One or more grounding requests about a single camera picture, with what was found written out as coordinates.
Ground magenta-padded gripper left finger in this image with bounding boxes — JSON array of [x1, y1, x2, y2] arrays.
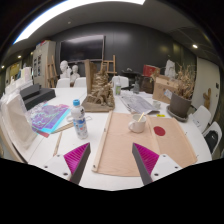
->
[[43, 142, 92, 186]]

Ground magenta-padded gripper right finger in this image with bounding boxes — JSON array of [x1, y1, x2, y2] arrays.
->
[[132, 142, 184, 186]]

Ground blue-capped plastic water bottle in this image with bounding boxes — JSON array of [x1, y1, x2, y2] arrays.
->
[[70, 98, 89, 140]]

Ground thin wooden stick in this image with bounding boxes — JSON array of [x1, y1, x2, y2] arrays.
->
[[53, 131, 63, 157]]

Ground flat round red coaster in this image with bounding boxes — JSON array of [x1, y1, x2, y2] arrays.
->
[[153, 125, 167, 137]]

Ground wooden slats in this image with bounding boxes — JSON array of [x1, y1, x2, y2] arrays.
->
[[53, 121, 74, 134]]

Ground white ceramic mug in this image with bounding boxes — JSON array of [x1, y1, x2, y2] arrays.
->
[[128, 112, 148, 134]]

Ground wooden stirring stick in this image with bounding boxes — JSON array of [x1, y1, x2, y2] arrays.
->
[[137, 111, 146, 123]]

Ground colourful printed book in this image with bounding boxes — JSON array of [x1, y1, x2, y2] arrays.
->
[[31, 102, 71, 135]]

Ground grey plant saucer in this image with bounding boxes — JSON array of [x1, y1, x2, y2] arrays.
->
[[165, 104, 190, 123]]

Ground small white cup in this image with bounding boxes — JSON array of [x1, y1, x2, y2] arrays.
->
[[152, 99, 162, 110]]

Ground grey newspaper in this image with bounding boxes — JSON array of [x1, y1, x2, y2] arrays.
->
[[119, 93, 156, 115]]

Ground dried plant in grey pot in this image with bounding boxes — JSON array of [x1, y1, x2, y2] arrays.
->
[[169, 63, 197, 118]]

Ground black backpack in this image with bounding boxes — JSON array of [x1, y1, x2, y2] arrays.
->
[[204, 130, 219, 154]]

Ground brown carved sculpture model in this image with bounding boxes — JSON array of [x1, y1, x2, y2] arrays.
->
[[81, 59, 116, 113]]

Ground cardboard box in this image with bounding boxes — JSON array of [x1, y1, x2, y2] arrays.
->
[[152, 74, 179, 104]]

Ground grey glass bottle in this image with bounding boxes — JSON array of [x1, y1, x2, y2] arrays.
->
[[132, 81, 140, 94]]

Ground black stacked boxes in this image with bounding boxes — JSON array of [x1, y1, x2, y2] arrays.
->
[[19, 83, 57, 111]]

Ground green-labelled spray bottle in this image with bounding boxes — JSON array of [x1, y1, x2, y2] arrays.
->
[[114, 75, 122, 96]]

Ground wooden figure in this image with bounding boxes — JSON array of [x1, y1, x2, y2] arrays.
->
[[202, 87, 213, 110]]

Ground white plaster bust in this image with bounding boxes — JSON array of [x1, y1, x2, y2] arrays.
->
[[69, 64, 81, 84], [59, 60, 73, 80]]

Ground red box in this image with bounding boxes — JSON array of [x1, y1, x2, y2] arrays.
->
[[142, 64, 160, 78]]

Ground wooden easel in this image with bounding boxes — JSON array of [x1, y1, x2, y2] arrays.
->
[[99, 54, 118, 78], [46, 54, 59, 88]]

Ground white foam model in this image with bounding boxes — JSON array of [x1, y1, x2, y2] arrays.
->
[[4, 66, 34, 94]]

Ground white cabinet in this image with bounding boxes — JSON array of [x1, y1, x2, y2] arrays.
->
[[32, 40, 57, 88]]

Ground long ceiling light panel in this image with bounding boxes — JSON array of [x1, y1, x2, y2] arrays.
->
[[13, 0, 147, 45]]

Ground black wall screen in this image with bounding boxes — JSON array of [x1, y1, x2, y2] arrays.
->
[[59, 34, 106, 63]]

